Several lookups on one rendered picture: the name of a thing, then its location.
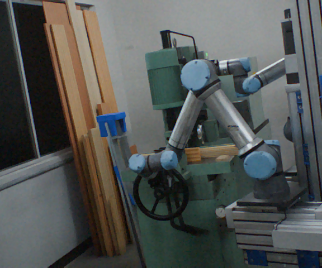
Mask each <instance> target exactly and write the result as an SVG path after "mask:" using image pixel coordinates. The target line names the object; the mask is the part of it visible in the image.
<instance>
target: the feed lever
mask: <svg viewBox="0 0 322 268"><path fill-rule="evenodd" d="M186 61H187V59H186V57H184V56H183V57H181V58H180V62H181V63H183V65H184V66H185V65H186ZM207 118H208V115H207V110H206V109H201V110H200V113H199V115H198V117H197V119H198V120H199V121H202V120H204V121H207Z"/></svg>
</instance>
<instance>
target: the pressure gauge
mask: <svg viewBox="0 0 322 268"><path fill-rule="evenodd" d="M225 208H226V206H225V205H222V204H221V205H218V206H217V207H216V209H215V214H216V215H217V216H218V217H219V218H222V220H225V217H226V213H225Z"/></svg>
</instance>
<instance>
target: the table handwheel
mask: <svg viewBox="0 0 322 268"><path fill-rule="evenodd" d="M169 171H171V172H172V174H173V175H174V176H175V177H176V178H177V179H178V180H179V182H180V184H181V186H182V189H183V190H169V189H171V188H172V187H167V188H162V187H158V188H155V190H154V196H155V197H156V200H155V203H154V205H153V208H152V210H151V211H149V210H148V209H146V208H145V206H144V205H143V203H142V202H141V200H140V197H139V183H140V181H141V179H142V176H140V175H139V174H137V176H136V178H135V181H134V185H133V196H134V200H135V203H136V205H137V206H138V208H139V209H140V210H141V211H142V212H143V213H144V214H145V215H146V216H148V217H149V218H151V219H154V220H157V221H170V220H172V219H175V218H177V217H178V216H179V215H181V214H182V213H183V211H184V210H185V208H186V206H187V204H188V200H189V190H188V185H187V183H186V181H185V179H184V177H183V176H182V174H181V173H180V172H179V171H177V170H176V169H175V168H174V169H170V170H169ZM174 193H183V200H182V204H181V206H180V207H179V208H178V209H177V210H176V211H175V212H174V213H172V214H169V215H165V216H161V215H157V214H154V212H155V209H156V207H157V204H158V202H159V200H160V199H163V198H164V197H165V196H166V195H167V194H174Z"/></svg>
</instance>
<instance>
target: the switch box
mask: <svg viewBox="0 0 322 268"><path fill-rule="evenodd" d="M206 53H207V56H206ZM197 55H198V59H199V60H201V59H209V56H208V52H207V51H197ZM194 57H195V60H196V59H197V58H196V53H195V52H194ZM206 57H207V58H206Z"/></svg>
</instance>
